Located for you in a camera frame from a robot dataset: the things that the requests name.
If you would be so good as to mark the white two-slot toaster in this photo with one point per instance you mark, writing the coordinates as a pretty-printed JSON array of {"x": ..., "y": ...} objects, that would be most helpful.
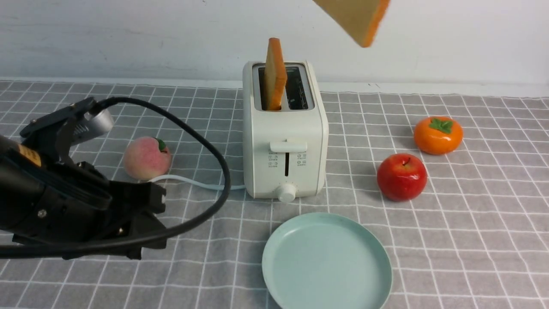
[{"x": 284, "y": 152}]

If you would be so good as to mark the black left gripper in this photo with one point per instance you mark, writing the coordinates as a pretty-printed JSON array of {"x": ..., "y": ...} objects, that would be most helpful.
[{"x": 68, "y": 211}]

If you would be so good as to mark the orange persimmon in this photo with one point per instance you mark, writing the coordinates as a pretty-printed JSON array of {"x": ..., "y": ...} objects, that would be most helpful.
[{"x": 438, "y": 135}]

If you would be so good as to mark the grey checked tablecloth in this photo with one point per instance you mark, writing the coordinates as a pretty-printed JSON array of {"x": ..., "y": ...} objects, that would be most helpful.
[{"x": 476, "y": 237}]

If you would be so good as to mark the pink peach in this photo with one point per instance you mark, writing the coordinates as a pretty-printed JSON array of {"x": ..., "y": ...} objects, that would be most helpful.
[{"x": 146, "y": 158}]

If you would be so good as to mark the light green round plate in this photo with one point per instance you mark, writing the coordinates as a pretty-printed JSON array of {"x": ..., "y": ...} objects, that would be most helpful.
[{"x": 326, "y": 261}]

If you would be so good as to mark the toasted bread slice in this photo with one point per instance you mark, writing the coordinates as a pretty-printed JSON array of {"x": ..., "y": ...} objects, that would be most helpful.
[
  {"x": 360, "y": 19},
  {"x": 274, "y": 76}
]

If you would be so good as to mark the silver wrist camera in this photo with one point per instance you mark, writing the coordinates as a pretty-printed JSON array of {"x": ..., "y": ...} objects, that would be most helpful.
[{"x": 69, "y": 126}]

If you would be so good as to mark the red apple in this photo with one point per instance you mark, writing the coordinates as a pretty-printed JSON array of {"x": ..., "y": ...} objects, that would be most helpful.
[{"x": 402, "y": 177}]

